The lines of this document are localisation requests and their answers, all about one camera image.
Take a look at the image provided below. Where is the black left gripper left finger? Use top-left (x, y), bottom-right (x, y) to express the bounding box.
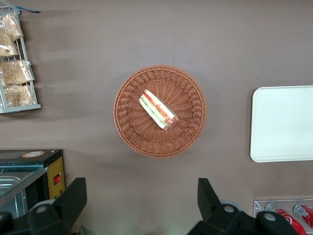
top-left (27, 177), bottom-right (88, 235)

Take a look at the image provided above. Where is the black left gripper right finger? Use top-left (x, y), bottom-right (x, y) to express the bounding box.
top-left (187, 178), bottom-right (256, 235)

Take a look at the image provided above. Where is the cream plastic tray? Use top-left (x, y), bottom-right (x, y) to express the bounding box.
top-left (249, 85), bottom-right (313, 163)

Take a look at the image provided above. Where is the clear acrylic bottle rack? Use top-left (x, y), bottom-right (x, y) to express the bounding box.
top-left (253, 199), bottom-right (313, 235)

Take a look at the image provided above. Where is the round brown wicker basket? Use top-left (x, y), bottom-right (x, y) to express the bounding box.
top-left (112, 64), bottom-right (208, 159)

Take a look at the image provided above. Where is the wrapped triangle sandwich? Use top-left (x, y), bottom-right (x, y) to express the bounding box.
top-left (138, 89), bottom-right (179, 131)

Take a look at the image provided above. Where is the clear bag of snacks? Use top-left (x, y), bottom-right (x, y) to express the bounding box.
top-left (2, 84), bottom-right (35, 108)
top-left (0, 31), bottom-right (20, 57)
top-left (1, 12), bottom-right (24, 41)
top-left (0, 59), bottom-right (35, 87)

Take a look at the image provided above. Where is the blue tape strip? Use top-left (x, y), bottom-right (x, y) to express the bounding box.
top-left (18, 7), bottom-right (42, 14)

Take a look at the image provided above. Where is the grey wire rack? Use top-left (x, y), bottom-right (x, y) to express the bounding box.
top-left (0, 6), bottom-right (42, 115)

